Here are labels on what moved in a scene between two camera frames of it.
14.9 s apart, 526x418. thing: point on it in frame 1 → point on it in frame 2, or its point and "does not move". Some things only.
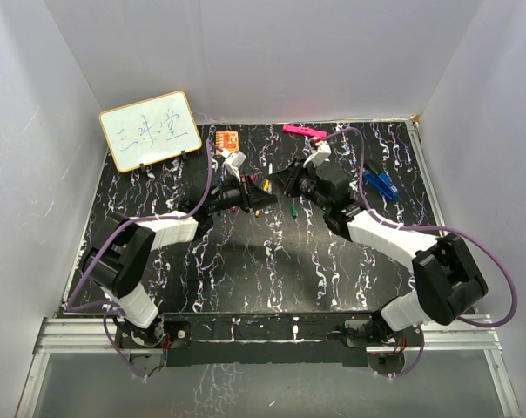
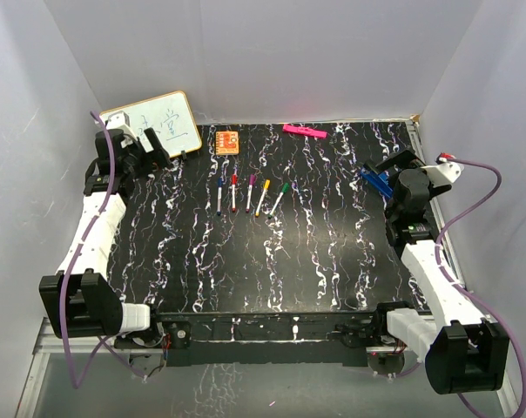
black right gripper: [289, 178] → [403, 160]
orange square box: [226, 140] does not move
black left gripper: [252, 198] → [157, 158]
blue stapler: [382, 183] does not move
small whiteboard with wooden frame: [147, 131] does not move
